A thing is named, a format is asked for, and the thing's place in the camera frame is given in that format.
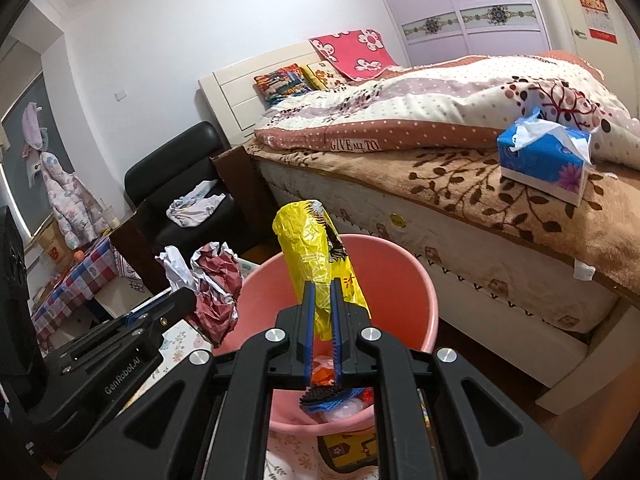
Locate dotted floral quilt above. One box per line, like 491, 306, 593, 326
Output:
254, 55, 640, 171

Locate yellow black printed packet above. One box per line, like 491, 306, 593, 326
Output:
317, 430, 378, 473

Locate pink plastic bucket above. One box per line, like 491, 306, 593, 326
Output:
217, 233, 440, 436

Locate cream wooden bed frame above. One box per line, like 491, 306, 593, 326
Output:
198, 40, 640, 416

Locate white desk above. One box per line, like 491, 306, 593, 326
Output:
95, 270, 166, 321

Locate black foam net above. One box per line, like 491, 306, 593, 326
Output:
299, 384, 346, 407

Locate yellow floral pillow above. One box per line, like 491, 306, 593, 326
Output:
302, 60, 351, 92

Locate checkered tablecloth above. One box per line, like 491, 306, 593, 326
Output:
31, 235, 118, 353

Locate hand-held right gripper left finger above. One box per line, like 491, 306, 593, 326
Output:
59, 282, 317, 480

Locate pink floral pillow cloth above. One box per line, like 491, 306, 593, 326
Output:
308, 28, 398, 82

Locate blue tissue pack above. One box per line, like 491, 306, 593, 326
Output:
496, 107, 593, 208

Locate dark window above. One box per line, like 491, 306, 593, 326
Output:
0, 72, 76, 233

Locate white patterned clothes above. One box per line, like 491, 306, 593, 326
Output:
166, 180, 226, 226

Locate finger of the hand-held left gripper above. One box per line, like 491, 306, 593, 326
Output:
120, 287, 198, 321
124, 310, 171, 343

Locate pale patterned puffer jacket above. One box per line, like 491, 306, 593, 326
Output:
39, 151, 103, 251

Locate blue foam net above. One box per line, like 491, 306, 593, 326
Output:
307, 395, 351, 413

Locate white plastic bag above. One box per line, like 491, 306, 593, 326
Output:
320, 387, 373, 423

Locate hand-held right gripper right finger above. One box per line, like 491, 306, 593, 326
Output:
330, 277, 583, 480

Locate pale paper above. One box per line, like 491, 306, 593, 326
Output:
155, 245, 198, 291

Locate quilted bed mattress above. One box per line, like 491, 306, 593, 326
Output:
260, 160, 621, 333

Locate dark red paper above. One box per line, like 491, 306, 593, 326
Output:
190, 241, 244, 348

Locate colourful patterned pillow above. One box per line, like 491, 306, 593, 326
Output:
253, 63, 313, 108

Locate cream door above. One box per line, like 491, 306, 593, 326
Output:
517, 0, 640, 116

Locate floral tablecloth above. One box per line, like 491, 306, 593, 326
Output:
120, 255, 396, 480

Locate brown leaf blanket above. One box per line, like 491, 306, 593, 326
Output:
242, 137, 640, 306

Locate brown paper bag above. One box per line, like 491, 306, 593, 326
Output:
37, 222, 76, 273

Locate red wall calendar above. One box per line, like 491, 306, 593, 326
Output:
571, 0, 620, 45

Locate pale hat on hook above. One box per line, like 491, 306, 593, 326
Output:
20, 102, 51, 161

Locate black leather armchair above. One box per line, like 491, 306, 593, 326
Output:
109, 121, 273, 286

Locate yellow plastic bag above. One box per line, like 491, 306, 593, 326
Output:
272, 199, 373, 341

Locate orange plastic bag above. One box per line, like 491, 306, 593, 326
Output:
311, 355, 376, 401

